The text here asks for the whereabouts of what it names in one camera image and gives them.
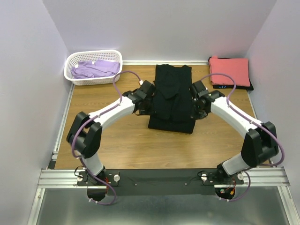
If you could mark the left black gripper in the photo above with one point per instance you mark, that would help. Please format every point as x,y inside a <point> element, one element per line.
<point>150,111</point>

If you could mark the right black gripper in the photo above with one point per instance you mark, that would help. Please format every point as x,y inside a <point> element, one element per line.
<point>194,115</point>

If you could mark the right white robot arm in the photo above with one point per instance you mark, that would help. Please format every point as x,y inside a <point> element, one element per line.
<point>260,139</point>

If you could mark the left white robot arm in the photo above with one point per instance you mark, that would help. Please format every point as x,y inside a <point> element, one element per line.
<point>86,131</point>

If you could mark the folded red t shirt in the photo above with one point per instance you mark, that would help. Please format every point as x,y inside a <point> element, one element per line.
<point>236,68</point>

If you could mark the purple t shirt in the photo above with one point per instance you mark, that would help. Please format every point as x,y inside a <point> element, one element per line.
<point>97,69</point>

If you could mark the white plastic laundry basket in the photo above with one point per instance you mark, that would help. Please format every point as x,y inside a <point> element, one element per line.
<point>104,55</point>

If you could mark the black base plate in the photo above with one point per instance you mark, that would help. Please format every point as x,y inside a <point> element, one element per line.
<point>136,182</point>

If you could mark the aluminium frame rail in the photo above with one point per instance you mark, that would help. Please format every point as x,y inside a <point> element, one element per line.
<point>52,178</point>

